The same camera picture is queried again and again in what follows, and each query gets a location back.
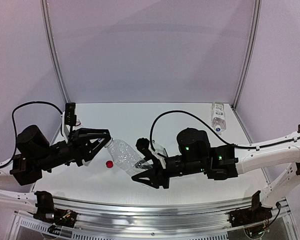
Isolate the front aluminium rail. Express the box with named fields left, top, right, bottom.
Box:
left=12, top=194, right=293, bottom=240

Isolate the clear crushed plastic bottle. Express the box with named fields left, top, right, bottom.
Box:
left=104, top=138, right=153, bottom=181

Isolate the red label plastic bottle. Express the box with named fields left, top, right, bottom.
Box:
left=82, top=159, right=92, bottom=167

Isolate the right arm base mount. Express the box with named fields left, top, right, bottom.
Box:
left=228, top=190, right=281, bottom=229

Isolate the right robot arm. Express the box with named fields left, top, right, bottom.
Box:
left=131, top=125, right=300, bottom=208

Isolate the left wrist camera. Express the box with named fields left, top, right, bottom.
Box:
left=61, top=102, right=77, bottom=142

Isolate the left aluminium frame post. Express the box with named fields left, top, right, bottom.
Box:
left=40, top=0, right=71, bottom=104

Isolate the aluminium frame post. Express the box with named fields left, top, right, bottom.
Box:
left=231, top=0, right=262, bottom=111
left=40, top=0, right=71, bottom=104

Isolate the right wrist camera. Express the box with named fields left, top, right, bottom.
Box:
left=135, top=138, right=168, bottom=169

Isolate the white label bottle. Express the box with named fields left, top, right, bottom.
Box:
left=211, top=101, right=227, bottom=136

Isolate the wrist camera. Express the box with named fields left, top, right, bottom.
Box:
left=135, top=138, right=168, bottom=169
left=61, top=102, right=77, bottom=142

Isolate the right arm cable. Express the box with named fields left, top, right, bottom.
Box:
left=149, top=110, right=300, bottom=151

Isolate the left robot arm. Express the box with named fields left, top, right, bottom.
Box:
left=0, top=125, right=112, bottom=226

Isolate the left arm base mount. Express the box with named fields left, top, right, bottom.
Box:
left=33, top=191, right=78, bottom=234

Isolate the red bottle cap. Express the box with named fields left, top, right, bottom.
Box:
left=105, top=160, right=114, bottom=169

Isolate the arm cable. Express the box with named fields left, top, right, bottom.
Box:
left=0, top=100, right=66, bottom=173
left=149, top=110, right=300, bottom=151

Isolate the right aluminium frame post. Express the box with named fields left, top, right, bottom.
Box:
left=231, top=0, right=262, bottom=111

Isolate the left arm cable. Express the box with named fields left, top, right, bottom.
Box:
left=0, top=100, right=66, bottom=173

